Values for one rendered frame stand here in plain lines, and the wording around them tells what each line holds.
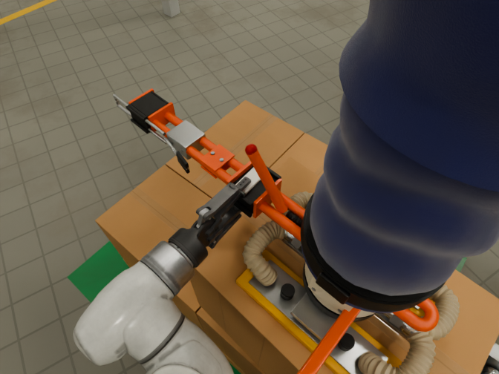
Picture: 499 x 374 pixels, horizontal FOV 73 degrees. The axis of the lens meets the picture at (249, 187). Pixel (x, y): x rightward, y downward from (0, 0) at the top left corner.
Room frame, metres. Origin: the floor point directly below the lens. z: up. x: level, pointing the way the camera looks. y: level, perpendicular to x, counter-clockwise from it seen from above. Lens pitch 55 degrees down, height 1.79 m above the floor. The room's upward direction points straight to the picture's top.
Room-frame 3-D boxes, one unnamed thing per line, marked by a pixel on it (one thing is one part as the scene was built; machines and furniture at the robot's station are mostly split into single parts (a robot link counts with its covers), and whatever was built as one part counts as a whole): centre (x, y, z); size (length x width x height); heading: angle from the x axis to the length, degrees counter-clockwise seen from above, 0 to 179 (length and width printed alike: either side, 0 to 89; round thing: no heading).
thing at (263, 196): (0.41, -0.01, 1.20); 0.10 x 0.08 x 0.06; 138
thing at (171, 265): (0.24, 0.15, 1.20); 0.09 x 0.06 x 0.09; 51
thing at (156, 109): (0.65, 0.25, 1.20); 0.08 x 0.07 x 0.05; 48
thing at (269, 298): (0.18, -0.13, 1.09); 0.34 x 0.10 x 0.05; 48
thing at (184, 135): (0.56, 0.15, 1.20); 0.07 x 0.07 x 0.04; 48
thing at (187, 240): (0.30, 0.10, 1.20); 0.09 x 0.07 x 0.08; 141
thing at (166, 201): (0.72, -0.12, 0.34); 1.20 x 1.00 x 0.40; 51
